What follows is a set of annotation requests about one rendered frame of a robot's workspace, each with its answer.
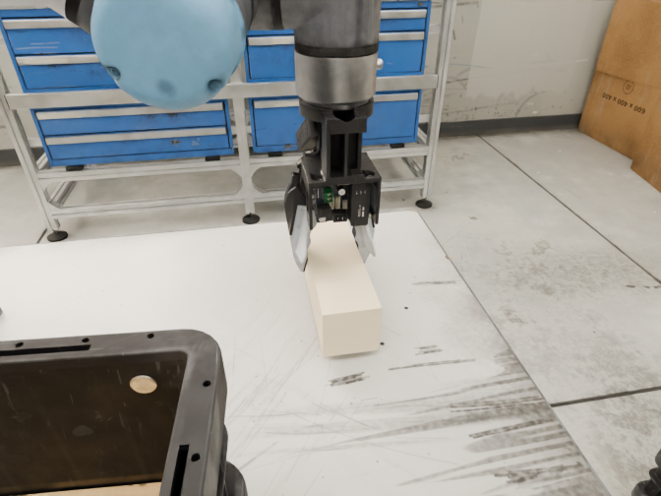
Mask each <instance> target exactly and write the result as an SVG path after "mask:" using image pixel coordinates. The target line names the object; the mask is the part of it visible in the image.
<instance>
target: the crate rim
mask: <svg viewBox="0 0 661 496"><path fill-rule="evenodd" d="M169 360H185V361H187V363H186V368H185V373H184V378H183V382H182V387H181V392H180V397H179V402H178V405H177V410H176V415H175V420H174V424H173V429H172V434H171V439H170V443H169V448H168V453H167V458H166V463H165V467H164V472H163V477H162V481H161V485H160V490H159V495H158V496H174V491H175V486H176V480H177V475H178V469H179V465H180V459H181V454H182V451H186V454H185V459H184V464H183V470H182V476H181V481H180V487H179V493H178V496H216V492H217V484H218V474H219V465H220V456H221V446H222V437H223V427H224V418H225V410H226V400H227V381H226V376H225V370H224V365H223V360H222V354H221V349H220V347H219V345H218V342H217V341H216V340H215V339H214V338H213V337H212V336H211V335H209V334H207V333H205V332H203V331H198V330H194V329H177V330H162V331H147V332H133V333H118V334H103V335H88V336H73V337H59V338H44V339H29V340H14V341H0V373H6V372H19V371H32V370H46V369H60V368H74V367H88V366H101V365H115V364H129V363H143V362H156V361H169Z"/></svg>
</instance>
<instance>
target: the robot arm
mask: <svg viewBox="0 0 661 496"><path fill-rule="evenodd" d="M38 1H40V2H41V3H43V4H44V5H46V6H47V7H49V8H51V9H52V10H54V11H55V12H57V13H58V14H60V15H61V16H63V17H64V18H66V19H67V20H69V21H70V22H72V23H74V24H75V25H77V26H79V27H80V28H81V29H83V30H84V31H86V32H87V33H89V34H90V35H91V39H92V44H93V47H94V50H95V53H96V55H97V58H98V60H99V62H100V64H101V65H102V66H104V68H105V69H106V71H107V72H108V74H109V75H110V76H111V78H112V79H113V80H114V81H115V83H116V85H117V86H118V87H119V88H120V89H122V90H123V91H124V92H125V93H127V94H128V95H130V96H131V97H133V98H135V99H136V100H138V101H140V102H142V103H144V104H147V105H149V106H152V107H156V108H160V109H165V110H184V109H190V108H194V107H197V106H200V105H202V104H204V103H206V102H208V101H209V100H211V99H212V98H213V97H215V96H216V95H217V94H218V93H219V92H220V91H221V89H222V88H224V87H225V86H226V84H227V82H228V80H229V78H230V76H231V75H232V74H233V73H234V72H235V70H236V69H237V67H238V65H239V64H240V62H241V59H242V56H243V54H244V50H245V44H246V36H247V34H248V31H283V30H294V46H295V49H294V61H295V87H296V93H297V94H298V95H299V113H300V114H301V115H302V116H303V117H304V118H305V120H304V122H303V123H302V125H301V126H300V128H299V129H298V131H297V132H296V140H297V149H298V153H303V156H300V158H299V159H298V160H297V161H296V165H297V168H299V172H291V179H290V182H289V184H288V186H287V188H286V191H285V194H284V210H285V216H286V221H287V226H288V232H289V237H290V242H291V248H292V253H293V257H294V260H295V263H296V265H297V266H298V268H299V270H300V271H301V272H305V269H306V265H307V261H308V255H307V249H308V248H309V246H310V244H311V239H310V233H311V231H312V230H313V228H314V227H315V226H316V225H317V222H327V221H332V220H333V222H342V221H347V220H349V223H350V225H351V226H353V227H352V234H353V236H354V239H355V243H356V245H357V248H358V250H359V253H360V255H361V258H362V260H363V263H364V264H365V262H366V260H367V258H368V256H369V254H370V253H371V254H372V255H373V256H374V257H375V256H376V255H377V252H376V247H375V244H374V241H373V238H374V233H375V224H379V211H380V199H381V185H382V177H381V175H380V173H379V172H378V170H377V169H376V167H375V165H374V164H373V163H372V161H371V160H370V158H369V157H368V154H367V153H362V133H367V118H369V117H370V116H371V115H372V114H373V105H374V98H373V95H374V94H375V93H376V81H377V76H376V72H377V70H381V69H382V68H383V64H384V63H383V60H382V59H381V58H378V49H379V34H380V19H381V4H382V0H38Z"/></svg>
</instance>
